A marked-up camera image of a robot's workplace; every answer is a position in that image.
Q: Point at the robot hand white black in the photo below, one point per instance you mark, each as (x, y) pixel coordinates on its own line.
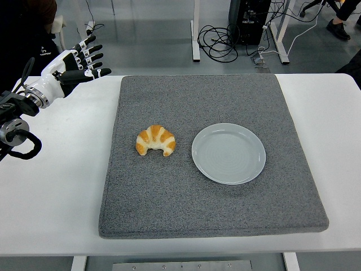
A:
(52, 82)

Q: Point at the croissant bread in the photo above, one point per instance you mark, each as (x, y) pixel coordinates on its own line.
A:
(153, 135)

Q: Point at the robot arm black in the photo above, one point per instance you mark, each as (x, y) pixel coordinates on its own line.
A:
(14, 108)

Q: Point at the light grey round plate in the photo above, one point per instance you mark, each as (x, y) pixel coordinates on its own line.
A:
(228, 155)

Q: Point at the grey metal plate with screws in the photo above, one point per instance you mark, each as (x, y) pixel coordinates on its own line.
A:
(180, 266)

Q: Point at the person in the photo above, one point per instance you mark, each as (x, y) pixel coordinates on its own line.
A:
(17, 28)

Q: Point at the white desk leg with foot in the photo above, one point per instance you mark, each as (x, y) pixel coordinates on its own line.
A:
(195, 42)
(80, 17)
(282, 42)

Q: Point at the grey fabric mat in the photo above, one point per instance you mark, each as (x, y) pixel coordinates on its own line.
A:
(169, 197)

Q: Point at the white table leg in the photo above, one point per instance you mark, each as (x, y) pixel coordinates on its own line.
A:
(292, 262)
(79, 264)

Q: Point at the black computer tower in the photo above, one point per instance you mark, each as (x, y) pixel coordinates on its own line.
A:
(248, 25)

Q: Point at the grey floor outlet box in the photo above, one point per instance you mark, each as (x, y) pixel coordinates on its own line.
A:
(258, 60)

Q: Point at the black office chair base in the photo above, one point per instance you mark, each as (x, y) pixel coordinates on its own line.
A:
(313, 4)

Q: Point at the person's leg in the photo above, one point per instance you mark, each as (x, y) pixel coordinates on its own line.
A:
(338, 29)

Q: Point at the black fabric object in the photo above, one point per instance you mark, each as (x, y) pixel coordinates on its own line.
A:
(351, 66)

